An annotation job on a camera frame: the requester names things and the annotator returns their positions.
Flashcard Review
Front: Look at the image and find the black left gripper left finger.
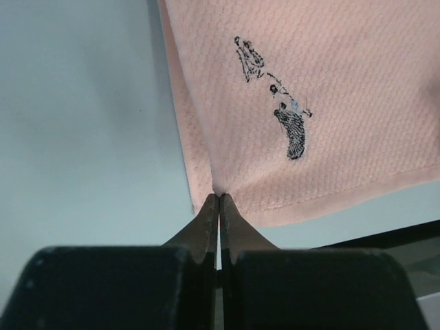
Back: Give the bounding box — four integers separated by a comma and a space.
1, 195, 219, 329

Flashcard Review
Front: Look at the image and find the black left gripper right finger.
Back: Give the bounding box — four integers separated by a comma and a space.
219, 194, 433, 329

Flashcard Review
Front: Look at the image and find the light pink embroidered towel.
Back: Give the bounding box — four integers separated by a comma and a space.
159, 1, 439, 226

